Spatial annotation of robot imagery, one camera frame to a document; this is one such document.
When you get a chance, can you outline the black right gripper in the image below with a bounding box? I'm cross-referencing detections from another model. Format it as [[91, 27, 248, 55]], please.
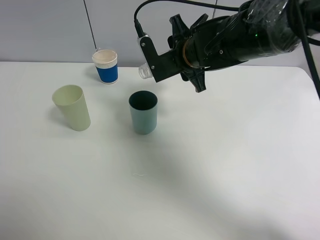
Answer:
[[166, 14, 207, 93]]

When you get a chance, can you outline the clear water bottle green label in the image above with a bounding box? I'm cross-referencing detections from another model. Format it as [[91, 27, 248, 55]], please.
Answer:
[[138, 63, 153, 79]]

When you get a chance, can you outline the teal plastic cup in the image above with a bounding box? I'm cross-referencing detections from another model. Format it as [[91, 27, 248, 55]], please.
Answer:
[[128, 90, 158, 135]]

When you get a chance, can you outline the blue white paper cup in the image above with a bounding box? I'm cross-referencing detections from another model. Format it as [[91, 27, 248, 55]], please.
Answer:
[[92, 49, 118, 84]]

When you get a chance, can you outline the pale green plastic cup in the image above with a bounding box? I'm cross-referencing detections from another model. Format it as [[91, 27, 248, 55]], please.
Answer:
[[52, 84, 91, 132]]

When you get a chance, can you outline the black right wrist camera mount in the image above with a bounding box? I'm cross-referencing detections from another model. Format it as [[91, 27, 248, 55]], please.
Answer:
[[137, 35, 170, 83]]

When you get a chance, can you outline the black right camera cable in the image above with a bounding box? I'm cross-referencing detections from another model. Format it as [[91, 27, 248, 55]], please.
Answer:
[[133, 0, 320, 101]]

